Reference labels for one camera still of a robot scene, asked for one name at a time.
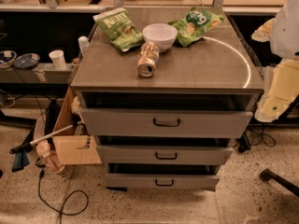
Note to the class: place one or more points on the black chair leg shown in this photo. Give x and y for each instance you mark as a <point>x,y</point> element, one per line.
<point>266,175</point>

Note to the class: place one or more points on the green chip bag left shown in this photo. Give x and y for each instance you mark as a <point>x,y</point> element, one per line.
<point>119,28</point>

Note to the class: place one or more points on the grey top drawer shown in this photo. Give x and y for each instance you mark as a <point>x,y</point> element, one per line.
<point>166,123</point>

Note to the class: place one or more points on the green chip bag right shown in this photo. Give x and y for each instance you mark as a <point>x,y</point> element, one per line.
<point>194,25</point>

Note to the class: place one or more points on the crushed gold soda can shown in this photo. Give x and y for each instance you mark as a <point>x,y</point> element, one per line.
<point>148,59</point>

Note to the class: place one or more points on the cardboard box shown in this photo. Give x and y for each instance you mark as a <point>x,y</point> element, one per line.
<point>73,146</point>

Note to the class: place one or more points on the low grey shelf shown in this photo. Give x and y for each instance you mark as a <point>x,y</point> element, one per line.
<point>43,73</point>

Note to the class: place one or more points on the grey bottom drawer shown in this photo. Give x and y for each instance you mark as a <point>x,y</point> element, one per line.
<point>162,181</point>

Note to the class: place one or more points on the white paper cup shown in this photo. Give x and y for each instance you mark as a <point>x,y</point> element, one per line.
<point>57,57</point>

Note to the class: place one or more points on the patterned bowl on shelf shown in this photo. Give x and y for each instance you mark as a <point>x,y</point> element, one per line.
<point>7,58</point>

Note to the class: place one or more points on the grabber stick tool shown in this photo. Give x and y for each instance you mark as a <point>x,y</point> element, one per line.
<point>29,145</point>

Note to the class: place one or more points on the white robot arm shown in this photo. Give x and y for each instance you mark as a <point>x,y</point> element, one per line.
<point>284,36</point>

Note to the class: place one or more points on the green chip bag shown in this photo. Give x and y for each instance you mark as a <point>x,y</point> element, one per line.
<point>194,25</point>
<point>119,28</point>

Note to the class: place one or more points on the grey drawer cabinet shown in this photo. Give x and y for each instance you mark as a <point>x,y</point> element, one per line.
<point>212,74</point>

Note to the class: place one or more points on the white bowl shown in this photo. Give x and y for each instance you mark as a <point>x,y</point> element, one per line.
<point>161,34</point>

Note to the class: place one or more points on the grey middle drawer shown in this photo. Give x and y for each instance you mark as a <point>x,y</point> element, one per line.
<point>164,155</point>

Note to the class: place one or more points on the grey drawer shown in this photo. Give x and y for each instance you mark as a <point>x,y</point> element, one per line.
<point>162,181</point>
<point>164,155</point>
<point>166,123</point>

